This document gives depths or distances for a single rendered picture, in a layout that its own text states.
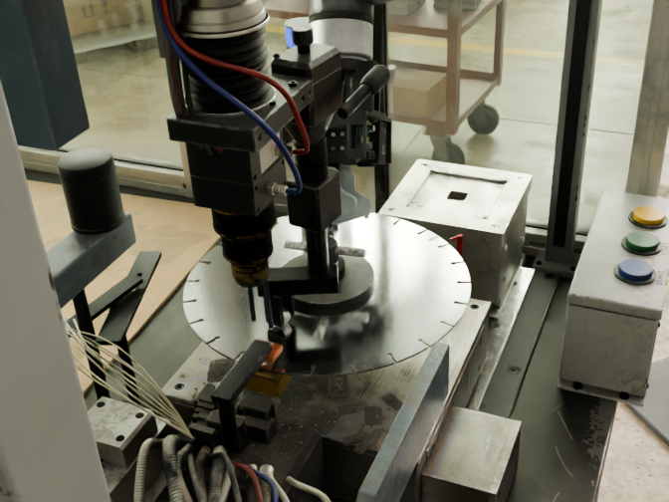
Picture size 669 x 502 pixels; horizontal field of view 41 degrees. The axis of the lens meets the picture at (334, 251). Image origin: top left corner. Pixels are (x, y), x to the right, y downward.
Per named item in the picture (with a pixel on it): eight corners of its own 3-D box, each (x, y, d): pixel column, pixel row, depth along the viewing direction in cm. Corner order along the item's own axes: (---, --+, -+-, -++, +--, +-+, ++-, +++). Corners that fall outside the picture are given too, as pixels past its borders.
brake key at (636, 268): (619, 269, 113) (621, 255, 112) (652, 274, 111) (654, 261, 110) (614, 286, 110) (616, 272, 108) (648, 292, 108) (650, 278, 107)
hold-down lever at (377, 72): (334, 84, 88) (333, 57, 87) (392, 91, 86) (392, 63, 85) (302, 115, 82) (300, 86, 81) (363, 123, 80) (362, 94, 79)
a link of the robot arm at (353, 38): (296, 22, 101) (330, 37, 108) (296, 63, 101) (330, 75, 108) (354, 15, 97) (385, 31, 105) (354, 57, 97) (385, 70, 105)
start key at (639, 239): (626, 241, 118) (628, 228, 117) (658, 246, 117) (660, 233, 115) (622, 256, 115) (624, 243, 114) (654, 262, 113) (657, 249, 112)
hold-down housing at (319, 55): (311, 205, 92) (297, 15, 82) (349, 216, 90) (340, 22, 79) (280, 230, 88) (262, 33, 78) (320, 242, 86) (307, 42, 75)
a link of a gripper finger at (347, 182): (363, 248, 101) (364, 166, 101) (318, 247, 104) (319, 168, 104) (374, 248, 104) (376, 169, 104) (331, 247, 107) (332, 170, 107)
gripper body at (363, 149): (363, 163, 97) (365, 54, 97) (296, 166, 101) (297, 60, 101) (392, 169, 104) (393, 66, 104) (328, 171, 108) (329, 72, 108)
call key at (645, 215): (633, 216, 123) (635, 203, 122) (663, 220, 122) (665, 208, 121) (629, 230, 120) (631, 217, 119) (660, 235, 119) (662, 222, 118)
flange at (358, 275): (388, 296, 99) (388, 278, 98) (294, 319, 96) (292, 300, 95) (354, 248, 108) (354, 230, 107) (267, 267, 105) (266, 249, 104)
